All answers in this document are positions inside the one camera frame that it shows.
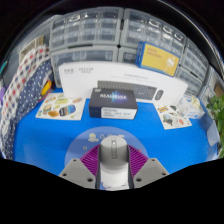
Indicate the navy polka dot cloth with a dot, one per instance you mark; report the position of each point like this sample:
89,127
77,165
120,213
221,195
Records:
30,103

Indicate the grey white computer mouse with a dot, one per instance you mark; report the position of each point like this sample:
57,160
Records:
113,156

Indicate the small black camera box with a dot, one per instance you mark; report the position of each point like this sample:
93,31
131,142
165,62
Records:
111,100

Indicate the light wooden box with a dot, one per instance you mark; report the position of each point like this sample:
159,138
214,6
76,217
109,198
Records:
31,46

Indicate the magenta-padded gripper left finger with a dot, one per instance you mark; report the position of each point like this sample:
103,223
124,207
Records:
76,172

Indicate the white plant pot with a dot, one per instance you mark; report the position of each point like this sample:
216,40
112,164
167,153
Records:
213,135

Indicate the white keyboard packaging box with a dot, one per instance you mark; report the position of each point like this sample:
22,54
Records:
80,80

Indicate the food sticker sheet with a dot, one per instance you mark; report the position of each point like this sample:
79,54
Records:
60,108

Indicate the cartoon sticker sheet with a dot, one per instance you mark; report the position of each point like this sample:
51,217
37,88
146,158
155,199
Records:
173,116

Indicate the yellow blue-edged box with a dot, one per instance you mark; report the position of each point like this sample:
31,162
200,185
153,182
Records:
158,60

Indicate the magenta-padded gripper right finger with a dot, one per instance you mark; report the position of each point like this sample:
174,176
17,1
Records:
151,171

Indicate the red blue checked cloth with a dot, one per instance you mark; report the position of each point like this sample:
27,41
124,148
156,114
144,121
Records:
20,90

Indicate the green leafy plant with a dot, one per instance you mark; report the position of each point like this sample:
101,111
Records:
216,110

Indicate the cream disposable glove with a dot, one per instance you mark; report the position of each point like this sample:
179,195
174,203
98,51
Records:
195,101

